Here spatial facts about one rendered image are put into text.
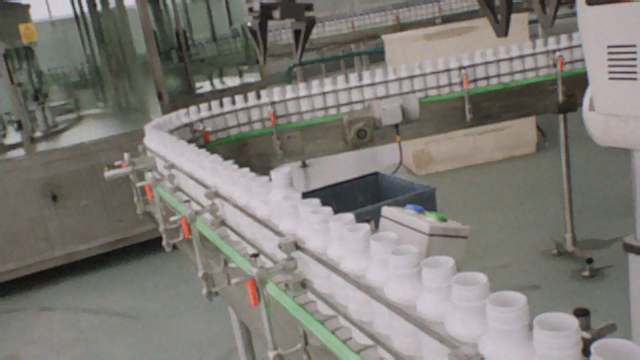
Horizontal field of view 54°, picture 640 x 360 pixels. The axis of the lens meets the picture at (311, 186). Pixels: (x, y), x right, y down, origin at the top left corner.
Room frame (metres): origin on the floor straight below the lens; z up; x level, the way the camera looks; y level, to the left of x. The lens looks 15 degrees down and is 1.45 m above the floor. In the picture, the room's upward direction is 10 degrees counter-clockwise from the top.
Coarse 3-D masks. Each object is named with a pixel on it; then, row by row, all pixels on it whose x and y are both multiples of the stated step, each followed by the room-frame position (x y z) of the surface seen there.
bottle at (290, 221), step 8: (288, 200) 1.00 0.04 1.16; (296, 200) 1.01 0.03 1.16; (288, 208) 1.00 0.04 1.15; (296, 208) 1.00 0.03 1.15; (288, 216) 1.01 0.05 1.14; (296, 216) 1.00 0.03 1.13; (280, 224) 1.01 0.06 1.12; (288, 224) 1.00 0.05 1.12; (296, 224) 1.00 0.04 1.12; (288, 232) 1.00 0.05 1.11; (296, 256) 0.99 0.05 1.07; (296, 272) 1.00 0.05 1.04
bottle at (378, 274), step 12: (372, 240) 0.76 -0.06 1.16; (384, 240) 0.77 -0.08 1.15; (396, 240) 0.75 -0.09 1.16; (372, 252) 0.75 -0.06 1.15; (384, 252) 0.74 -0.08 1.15; (372, 264) 0.75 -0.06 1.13; (384, 264) 0.74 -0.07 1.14; (372, 276) 0.74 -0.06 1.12; (384, 276) 0.73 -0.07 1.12; (372, 288) 0.74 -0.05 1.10; (372, 300) 0.75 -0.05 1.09; (372, 312) 0.75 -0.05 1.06; (384, 312) 0.73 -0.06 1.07; (384, 324) 0.73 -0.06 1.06; (384, 336) 0.73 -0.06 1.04
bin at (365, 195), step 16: (368, 176) 1.92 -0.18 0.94; (384, 176) 1.89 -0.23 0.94; (304, 192) 1.83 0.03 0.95; (320, 192) 1.85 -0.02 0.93; (336, 192) 1.87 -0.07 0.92; (352, 192) 1.89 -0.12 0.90; (368, 192) 1.91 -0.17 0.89; (384, 192) 1.90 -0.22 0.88; (400, 192) 1.81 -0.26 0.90; (416, 192) 1.63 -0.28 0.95; (432, 192) 1.65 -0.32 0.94; (336, 208) 1.87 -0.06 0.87; (352, 208) 1.89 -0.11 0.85; (368, 208) 1.57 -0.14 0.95; (432, 208) 1.64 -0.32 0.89
